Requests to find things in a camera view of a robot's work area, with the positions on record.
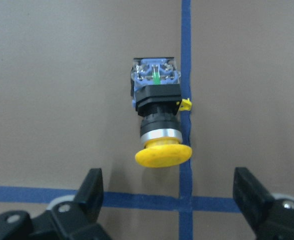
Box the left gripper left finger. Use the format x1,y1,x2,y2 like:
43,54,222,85
73,168,104,224

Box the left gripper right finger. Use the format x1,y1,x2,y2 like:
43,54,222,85
233,167,274,230

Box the yellow push button switch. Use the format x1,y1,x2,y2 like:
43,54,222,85
130,57,192,168

